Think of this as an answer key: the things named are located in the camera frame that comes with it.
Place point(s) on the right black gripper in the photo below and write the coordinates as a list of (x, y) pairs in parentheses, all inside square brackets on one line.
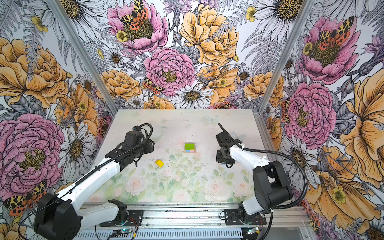
[(219, 160)]

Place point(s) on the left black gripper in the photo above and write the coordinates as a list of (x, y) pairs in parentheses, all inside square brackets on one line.
[(149, 146)]

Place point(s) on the yellow wood block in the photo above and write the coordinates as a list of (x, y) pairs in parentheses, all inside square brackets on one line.
[(159, 163)]

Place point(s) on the green wood block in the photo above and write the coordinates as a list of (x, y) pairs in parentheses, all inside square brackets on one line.
[(190, 146)]

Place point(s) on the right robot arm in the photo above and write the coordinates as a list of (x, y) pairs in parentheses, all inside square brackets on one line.
[(271, 185)]

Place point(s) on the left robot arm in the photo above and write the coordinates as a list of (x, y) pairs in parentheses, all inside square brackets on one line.
[(59, 216)]

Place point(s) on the vented metal grille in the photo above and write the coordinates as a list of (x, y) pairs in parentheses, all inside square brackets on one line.
[(165, 234)]

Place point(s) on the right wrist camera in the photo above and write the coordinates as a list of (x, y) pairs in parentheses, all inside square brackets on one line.
[(225, 131)]

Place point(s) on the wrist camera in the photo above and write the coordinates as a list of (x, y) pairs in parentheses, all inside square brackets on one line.
[(225, 131), (137, 128)]

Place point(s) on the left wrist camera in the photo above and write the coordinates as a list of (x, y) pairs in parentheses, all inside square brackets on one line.
[(137, 128)]

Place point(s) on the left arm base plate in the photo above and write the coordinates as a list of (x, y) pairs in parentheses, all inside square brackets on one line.
[(132, 218)]

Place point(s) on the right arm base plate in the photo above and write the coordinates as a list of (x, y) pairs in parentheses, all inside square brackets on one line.
[(234, 217)]

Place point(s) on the left corner aluminium post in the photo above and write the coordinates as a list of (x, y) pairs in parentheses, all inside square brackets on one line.
[(70, 30)]

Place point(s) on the corner aluminium post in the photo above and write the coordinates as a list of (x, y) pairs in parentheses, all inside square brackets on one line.
[(70, 30), (300, 23)]

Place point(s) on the aluminium rail frame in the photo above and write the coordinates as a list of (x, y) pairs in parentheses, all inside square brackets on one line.
[(182, 215)]

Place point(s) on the right corner aluminium post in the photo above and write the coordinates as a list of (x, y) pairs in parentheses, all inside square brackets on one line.
[(300, 23)]

